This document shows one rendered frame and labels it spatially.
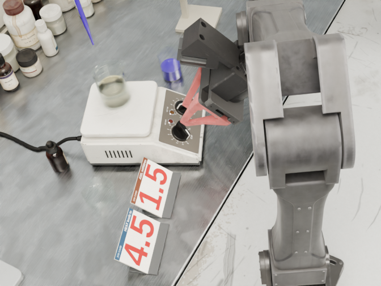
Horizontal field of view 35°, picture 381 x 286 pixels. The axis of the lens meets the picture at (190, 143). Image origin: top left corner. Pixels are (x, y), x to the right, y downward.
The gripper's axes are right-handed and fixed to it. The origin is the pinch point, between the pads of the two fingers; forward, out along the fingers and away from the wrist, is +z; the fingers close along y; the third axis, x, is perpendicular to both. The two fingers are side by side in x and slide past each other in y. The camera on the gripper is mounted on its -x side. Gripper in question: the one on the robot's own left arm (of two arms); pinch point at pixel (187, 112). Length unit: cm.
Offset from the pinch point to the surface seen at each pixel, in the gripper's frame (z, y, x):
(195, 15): 10.8, -37.5, 7.1
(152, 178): 12.1, 5.2, 3.6
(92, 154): 19.3, 1.2, -4.6
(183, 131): 5.9, -1.8, 4.2
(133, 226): 12.9, 14.7, 2.0
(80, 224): 22.5, 12.7, -2.1
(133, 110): 10.6, -4.3, -3.4
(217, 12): 7.2, -38.1, 10.2
